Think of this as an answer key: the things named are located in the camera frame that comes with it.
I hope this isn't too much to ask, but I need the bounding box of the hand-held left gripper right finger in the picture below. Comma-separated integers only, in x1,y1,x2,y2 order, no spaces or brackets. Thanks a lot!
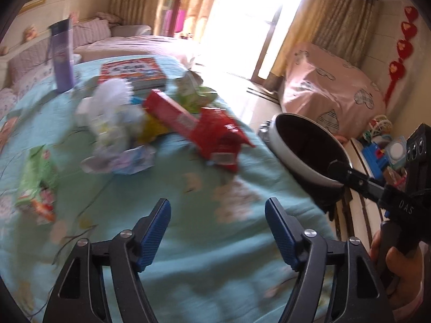
265,197,396,323

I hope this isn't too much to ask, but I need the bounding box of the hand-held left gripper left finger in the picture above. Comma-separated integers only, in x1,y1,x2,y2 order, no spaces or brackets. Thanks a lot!
43,198,172,323

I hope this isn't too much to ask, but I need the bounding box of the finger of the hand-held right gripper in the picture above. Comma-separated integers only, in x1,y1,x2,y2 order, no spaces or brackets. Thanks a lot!
327,160,387,204

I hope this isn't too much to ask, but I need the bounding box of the black trash bin white rim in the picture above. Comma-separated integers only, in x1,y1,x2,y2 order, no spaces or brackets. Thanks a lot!
259,113,352,213

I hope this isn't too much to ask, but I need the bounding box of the pale purple wrapper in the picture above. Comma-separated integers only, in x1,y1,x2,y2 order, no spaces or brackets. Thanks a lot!
81,144,157,175

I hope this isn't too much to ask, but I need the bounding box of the yellow wrapper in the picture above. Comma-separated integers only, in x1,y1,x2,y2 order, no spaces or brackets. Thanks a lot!
137,113,169,144

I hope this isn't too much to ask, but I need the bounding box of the red snack bag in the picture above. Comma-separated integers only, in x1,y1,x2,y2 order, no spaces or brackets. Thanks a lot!
189,107,257,173

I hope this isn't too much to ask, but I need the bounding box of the long red snack packet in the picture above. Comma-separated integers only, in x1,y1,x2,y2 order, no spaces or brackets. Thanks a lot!
143,89,200,139

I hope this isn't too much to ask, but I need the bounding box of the green snack packet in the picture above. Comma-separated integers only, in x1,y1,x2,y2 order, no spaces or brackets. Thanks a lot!
15,145,60,224

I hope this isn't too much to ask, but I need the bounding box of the white pleated paper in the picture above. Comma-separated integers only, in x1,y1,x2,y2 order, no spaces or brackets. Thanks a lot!
76,78,146,150

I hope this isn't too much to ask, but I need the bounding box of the person's right forearm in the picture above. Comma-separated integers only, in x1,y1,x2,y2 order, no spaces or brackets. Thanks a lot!
392,286,425,322

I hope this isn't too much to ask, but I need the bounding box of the person's right hand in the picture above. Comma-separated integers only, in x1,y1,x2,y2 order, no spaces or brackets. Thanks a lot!
369,230,425,314

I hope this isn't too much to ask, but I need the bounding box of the blue plastic toy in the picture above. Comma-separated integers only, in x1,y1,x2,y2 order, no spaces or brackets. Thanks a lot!
362,143,388,180

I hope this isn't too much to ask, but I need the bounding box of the round white blue toy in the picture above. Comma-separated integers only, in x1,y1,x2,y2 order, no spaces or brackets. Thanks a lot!
384,136,409,171

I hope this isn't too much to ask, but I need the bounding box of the pink heart print cover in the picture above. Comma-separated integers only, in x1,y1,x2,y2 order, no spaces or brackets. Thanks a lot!
281,42,386,139

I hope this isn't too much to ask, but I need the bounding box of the crumpled green wrapper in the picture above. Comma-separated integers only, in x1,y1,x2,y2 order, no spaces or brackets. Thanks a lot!
174,70,218,114

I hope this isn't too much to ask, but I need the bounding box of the beige patterned curtain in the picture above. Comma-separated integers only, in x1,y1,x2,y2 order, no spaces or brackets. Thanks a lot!
269,0,383,82
109,0,173,36

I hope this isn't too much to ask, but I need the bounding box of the colourful cover book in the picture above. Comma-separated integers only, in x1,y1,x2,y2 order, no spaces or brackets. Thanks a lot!
98,57,163,87

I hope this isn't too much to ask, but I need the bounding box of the sofa with pink cover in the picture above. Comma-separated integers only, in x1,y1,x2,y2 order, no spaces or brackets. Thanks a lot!
0,23,203,122

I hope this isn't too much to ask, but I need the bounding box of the purple water bottle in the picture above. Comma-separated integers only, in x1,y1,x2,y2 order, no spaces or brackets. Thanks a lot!
47,18,75,93

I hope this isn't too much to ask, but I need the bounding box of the floral pillow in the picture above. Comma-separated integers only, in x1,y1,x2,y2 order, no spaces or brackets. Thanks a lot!
0,87,18,122

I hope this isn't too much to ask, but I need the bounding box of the large striped pillow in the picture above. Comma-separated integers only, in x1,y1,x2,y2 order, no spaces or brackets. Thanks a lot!
72,18,112,46

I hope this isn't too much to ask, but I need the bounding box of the square striped pillow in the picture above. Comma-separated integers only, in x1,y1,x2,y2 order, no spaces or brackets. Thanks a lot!
8,40,55,82

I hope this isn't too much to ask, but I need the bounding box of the small patterned pillow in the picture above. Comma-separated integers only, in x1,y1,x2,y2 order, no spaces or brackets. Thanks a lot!
95,11,122,25

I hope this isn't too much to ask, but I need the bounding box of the beige balcony curtain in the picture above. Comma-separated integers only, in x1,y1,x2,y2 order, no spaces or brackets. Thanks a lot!
182,0,223,41

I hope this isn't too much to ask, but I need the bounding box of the red heart string decoration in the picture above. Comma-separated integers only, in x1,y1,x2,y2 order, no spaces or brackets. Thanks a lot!
384,6,419,106

